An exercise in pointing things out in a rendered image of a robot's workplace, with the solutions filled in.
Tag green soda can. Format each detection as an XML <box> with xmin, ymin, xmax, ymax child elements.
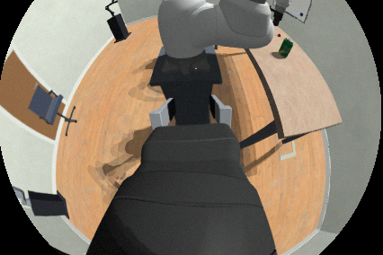
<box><xmin>279</xmin><ymin>37</ymin><xmax>293</xmax><ymax>57</ymax></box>

